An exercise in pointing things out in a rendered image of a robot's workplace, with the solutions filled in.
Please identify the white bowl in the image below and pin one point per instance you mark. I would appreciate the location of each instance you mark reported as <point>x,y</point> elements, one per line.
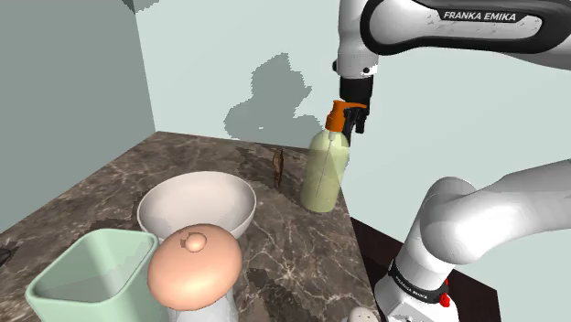
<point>196,200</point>

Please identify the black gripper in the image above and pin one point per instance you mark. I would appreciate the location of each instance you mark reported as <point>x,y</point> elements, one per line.
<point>357,90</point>

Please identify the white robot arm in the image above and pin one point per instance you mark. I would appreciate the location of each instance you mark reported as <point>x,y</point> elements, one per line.
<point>473,223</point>

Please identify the pale green orange-topped spray bottle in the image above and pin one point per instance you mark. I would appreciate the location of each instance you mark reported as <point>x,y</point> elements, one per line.
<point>324,178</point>

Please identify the thin brown upright object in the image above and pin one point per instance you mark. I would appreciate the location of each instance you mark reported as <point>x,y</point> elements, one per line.
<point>278,167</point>

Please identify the white rounded shaker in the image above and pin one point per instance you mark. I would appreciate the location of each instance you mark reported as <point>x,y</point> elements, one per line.
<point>362,315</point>

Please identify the mint green square container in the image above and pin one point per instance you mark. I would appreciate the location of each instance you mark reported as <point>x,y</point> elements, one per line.
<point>111,307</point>

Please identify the peach dome on white base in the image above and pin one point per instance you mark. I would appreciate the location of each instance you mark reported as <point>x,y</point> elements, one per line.
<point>192,272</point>

